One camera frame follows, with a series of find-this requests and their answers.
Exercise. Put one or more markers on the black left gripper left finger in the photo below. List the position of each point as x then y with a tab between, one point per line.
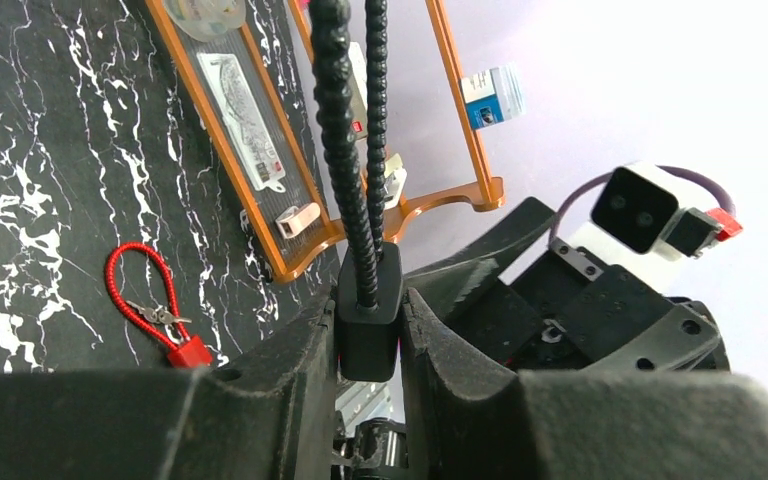
268	414

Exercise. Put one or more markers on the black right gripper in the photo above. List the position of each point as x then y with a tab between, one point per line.
551	317

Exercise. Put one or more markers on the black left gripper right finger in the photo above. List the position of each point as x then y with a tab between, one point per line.
469	417

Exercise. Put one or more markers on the black cable padlock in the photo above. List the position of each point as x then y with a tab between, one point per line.
370	284

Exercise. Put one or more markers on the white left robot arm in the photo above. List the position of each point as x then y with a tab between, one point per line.
371	450

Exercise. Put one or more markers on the small pink white eraser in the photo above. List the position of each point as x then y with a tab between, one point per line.
296	219

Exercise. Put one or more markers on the white red staple box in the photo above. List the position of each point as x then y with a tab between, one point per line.
357	82

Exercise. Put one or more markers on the packaged blister card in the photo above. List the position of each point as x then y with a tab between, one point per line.
241	116

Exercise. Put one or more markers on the orange wooden shelf rack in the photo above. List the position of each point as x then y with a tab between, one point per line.
287	259

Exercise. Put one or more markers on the clear tape roll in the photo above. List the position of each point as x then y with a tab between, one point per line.
206	20

